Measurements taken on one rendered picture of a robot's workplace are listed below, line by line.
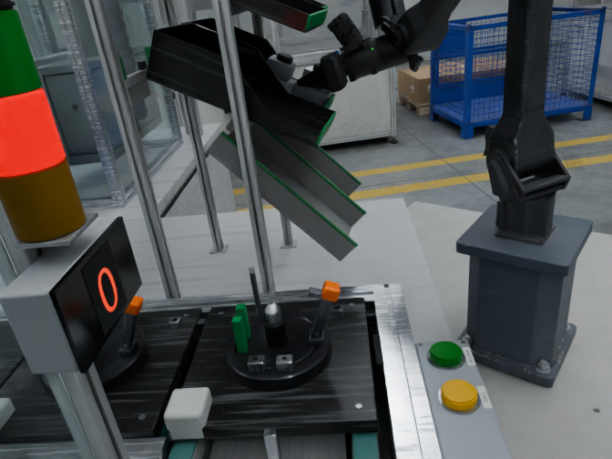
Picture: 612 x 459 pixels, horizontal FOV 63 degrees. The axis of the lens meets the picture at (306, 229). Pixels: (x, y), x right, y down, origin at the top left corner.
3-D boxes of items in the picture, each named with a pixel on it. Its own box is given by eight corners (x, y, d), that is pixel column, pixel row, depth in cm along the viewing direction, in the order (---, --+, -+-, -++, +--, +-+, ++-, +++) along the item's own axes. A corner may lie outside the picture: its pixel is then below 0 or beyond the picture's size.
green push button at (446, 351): (458, 351, 65) (458, 339, 64) (465, 372, 62) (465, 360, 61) (427, 352, 66) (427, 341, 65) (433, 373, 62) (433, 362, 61)
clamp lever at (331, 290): (323, 330, 65) (340, 282, 62) (323, 339, 64) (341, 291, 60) (297, 323, 65) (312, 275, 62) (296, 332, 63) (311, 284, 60)
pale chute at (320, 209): (351, 227, 94) (366, 211, 92) (340, 262, 83) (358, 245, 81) (235, 129, 90) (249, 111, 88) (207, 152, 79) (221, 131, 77)
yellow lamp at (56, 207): (97, 211, 40) (78, 152, 37) (67, 239, 35) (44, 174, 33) (37, 216, 40) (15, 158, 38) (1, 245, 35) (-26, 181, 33)
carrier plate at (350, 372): (364, 307, 77) (363, 295, 76) (379, 433, 55) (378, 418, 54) (213, 317, 79) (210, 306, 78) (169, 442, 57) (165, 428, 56)
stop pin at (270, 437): (280, 452, 57) (276, 426, 55) (280, 461, 56) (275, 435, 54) (269, 452, 57) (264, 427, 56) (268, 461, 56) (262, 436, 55)
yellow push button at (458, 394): (472, 390, 59) (472, 377, 58) (481, 416, 55) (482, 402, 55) (437, 392, 59) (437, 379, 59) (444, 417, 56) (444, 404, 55)
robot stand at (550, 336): (576, 332, 80) (594, 219, 71) (551, 389, 70) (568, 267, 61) (485, 307, 88) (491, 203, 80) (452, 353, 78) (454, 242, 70)
